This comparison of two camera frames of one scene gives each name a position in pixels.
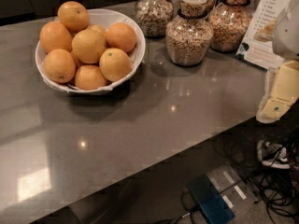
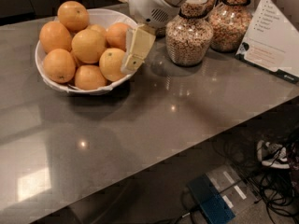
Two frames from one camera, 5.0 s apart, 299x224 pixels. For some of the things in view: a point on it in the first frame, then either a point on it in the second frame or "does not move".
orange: x=59 y=65 does not move
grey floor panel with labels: x=234 y=189 does not move
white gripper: x=288 y=36 to x=146 y=7
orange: x=89 y=46 does not move
